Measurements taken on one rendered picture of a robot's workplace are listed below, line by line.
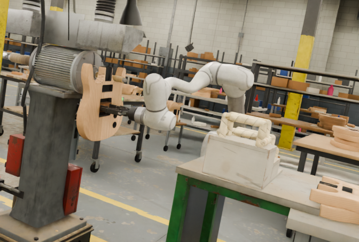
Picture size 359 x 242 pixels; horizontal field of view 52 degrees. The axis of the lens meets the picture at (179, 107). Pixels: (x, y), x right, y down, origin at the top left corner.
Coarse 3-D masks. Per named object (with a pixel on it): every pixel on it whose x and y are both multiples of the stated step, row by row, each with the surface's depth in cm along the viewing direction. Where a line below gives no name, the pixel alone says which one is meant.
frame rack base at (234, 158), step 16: (208, 144) 160; (224, 144) 157; (240, 144) 154; (208, 160) 160; (224, 160) 157; (240, 160) 154; (256, 160) 151; (272, 160) 159; (224, 176) 157; (240, 176) 154; (256, 176) 151
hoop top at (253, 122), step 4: (224, 112) 159; (228, 116) 157; (232, 116) 156; (236, 116) 156; (240, 116) 155; (244, 116) 155; (232, 120) 157; (236, 120) 156; (240, 120) 155; (244, 120) 154; (248, 120) 153; (252, 120) 152; (256, 120) 152; (260, 120) 152; (248, 124) 154; (252, 124) 153; (256, 124) 152; (260, 124) 151; (264, 124) 150
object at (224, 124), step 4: (224, 116) 158; (224, 120) 158; (228, 120) 159; (220, 124) 159; (224, 124) 158; (220, 128) 159; (224, 128) 158; (220, 132) 159; (224, 132) 158; (220, 136) 159; (224, 136) 159
